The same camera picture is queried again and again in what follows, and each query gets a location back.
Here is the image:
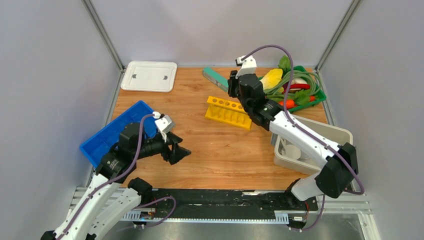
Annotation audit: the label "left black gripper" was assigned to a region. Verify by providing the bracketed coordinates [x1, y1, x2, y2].
[134, 130, 192, 164]

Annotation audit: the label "wire gauze with white disc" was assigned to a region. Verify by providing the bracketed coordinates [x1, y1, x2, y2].
[279, 138, 309, 161]

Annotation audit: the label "beige plastic tub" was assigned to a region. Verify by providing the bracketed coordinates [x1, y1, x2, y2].
[271, 115, 353, 176]

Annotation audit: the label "white tray lid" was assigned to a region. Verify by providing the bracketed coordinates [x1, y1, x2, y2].
[120, 61, 178, 93]

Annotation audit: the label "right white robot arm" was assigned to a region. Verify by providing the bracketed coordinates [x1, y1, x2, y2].
[228, 70, 358, 210]

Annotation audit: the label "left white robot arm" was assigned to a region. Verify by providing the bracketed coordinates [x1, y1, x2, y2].
[41, 116, 191, 240]

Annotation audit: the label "napa cabbage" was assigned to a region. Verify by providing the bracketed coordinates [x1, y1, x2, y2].
[260, 68, 283, 91]

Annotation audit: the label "yellow test tube rack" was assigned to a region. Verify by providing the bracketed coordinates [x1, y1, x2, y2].
[204, 96, 252, 131]

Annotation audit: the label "teal rectangular box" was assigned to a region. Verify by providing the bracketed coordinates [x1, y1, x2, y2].
[202, 67, 229, 93]

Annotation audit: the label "orange carrot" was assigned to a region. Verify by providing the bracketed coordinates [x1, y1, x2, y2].
[278, 95, 316, 109]

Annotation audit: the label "green leafy vegetable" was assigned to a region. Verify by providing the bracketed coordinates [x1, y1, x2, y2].
[277, 55, 291, 73]

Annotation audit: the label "green long beans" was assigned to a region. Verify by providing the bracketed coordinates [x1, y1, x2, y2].
[264, 69, 322, 99]

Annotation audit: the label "red chili pepper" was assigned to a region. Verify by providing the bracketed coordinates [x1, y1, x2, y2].
[289, 83, 311, 92]

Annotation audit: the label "blue plastic bin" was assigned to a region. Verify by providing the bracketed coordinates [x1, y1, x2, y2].
[79, 100, 154, 168]

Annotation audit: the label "green vegetable tray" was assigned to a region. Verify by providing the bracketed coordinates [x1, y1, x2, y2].
[259, 65, 326, 113]

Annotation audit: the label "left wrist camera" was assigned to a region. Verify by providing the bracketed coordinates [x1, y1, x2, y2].
[152, 111, 176, 143]

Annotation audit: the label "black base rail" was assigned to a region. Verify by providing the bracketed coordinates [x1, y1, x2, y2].
[141, 188, 319, 220]

